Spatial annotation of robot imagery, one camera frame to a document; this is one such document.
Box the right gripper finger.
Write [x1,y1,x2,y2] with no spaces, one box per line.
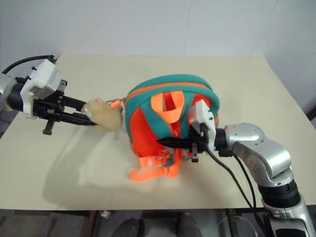
[156,138,191,144]
[159,143,193,149]

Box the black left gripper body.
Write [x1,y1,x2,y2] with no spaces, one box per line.
[33,79,69,136]

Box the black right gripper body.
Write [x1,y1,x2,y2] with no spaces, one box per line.
[188,124,210,163]

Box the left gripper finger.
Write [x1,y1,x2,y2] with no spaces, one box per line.
[62,95,88,112]
[60,112,97,127]

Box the beige plush toy pendant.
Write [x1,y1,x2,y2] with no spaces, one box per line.
[82,98,124,132]

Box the orange and teal backpack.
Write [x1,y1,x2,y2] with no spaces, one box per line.
[124,73,221,183]

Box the dark rounded shape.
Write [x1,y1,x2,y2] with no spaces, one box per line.
[118,218,147,237]

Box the dark object beside table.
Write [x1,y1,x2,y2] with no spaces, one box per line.
[306,98,316,119]

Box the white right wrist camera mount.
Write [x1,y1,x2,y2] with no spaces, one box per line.
[188,99,218,152]

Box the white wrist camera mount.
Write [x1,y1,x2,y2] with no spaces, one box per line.
[20,59,64,119]
[188,99,218,152]

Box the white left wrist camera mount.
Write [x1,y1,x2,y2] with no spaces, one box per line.
[20,59,64,119]

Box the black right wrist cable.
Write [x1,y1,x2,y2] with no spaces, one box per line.
[234,155,257,208]
[206,144,267,233]

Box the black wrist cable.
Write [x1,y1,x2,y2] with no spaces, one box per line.
[234,155,257,208]
[206,144,267,233]
[1,54,58,75]

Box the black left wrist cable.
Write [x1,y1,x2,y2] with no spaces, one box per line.
[1,54,58,75]

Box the thin white wire on floor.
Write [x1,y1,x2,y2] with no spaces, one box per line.
[216,214,248,237]

